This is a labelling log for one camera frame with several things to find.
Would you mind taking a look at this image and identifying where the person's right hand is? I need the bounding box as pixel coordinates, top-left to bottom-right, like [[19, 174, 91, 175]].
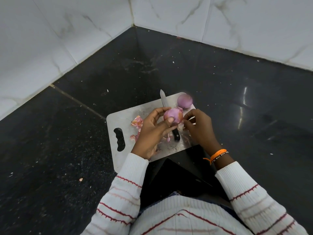
[[183, 109, 222, 157]]

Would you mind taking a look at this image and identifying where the person's left hand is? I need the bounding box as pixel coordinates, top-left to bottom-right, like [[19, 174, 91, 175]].
[[131, 107, 179, 160]]

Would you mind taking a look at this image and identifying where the purple onion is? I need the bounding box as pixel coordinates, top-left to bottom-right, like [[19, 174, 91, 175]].
[[163, 108, 184, 125], [177, 93, 193, 109]]

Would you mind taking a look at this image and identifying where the black handled kitchen knife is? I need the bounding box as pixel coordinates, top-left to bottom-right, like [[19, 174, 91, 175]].
[[160, 89, 181, 142]]

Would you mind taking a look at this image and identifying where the person's left forearm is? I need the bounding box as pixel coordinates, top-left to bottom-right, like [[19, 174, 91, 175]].
[[81, 153, 150, 235]]

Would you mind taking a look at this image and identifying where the person's right forearm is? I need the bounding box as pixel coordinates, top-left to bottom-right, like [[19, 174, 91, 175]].
[[210, 153, 308, 235]]

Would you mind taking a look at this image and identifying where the orange thread wristband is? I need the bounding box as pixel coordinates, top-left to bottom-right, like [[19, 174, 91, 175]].
[[203, 149, 227, 165]]

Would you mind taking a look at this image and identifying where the steel cutting board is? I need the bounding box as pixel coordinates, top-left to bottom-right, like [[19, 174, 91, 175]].
[[106, 92, 199, 173]]

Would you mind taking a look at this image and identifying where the white red striped sweater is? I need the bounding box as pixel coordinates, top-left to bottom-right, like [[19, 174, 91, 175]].
[[129, 195, 255, 235]]

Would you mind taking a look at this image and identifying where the beaded bracelet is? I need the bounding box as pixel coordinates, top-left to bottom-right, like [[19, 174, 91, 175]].
[[212, 151, 230, 163]]

